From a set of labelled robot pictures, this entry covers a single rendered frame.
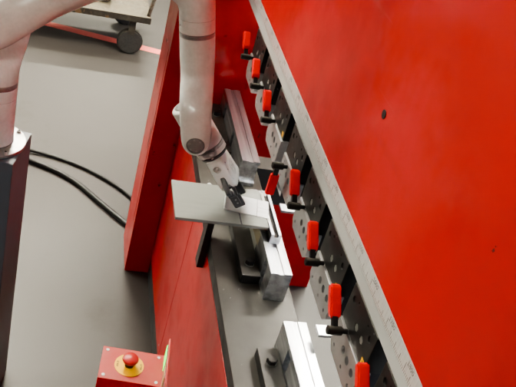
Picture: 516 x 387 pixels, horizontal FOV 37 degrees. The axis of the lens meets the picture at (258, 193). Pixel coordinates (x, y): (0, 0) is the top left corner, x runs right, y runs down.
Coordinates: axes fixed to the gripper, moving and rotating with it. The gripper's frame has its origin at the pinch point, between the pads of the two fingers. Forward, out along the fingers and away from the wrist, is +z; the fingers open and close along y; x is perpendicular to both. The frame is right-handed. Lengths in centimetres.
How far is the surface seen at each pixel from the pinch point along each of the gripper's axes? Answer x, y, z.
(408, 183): -50, -72, -31
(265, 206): -4.9, 1.6, 7.5
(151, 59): 102, 302, 48
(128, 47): 112, 302, 34
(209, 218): 7.2, -10.2, -2.4
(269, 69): -19.4, 25.3, -21.0
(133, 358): 29, -48, 4
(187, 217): 11.7, -12.0, -6.1
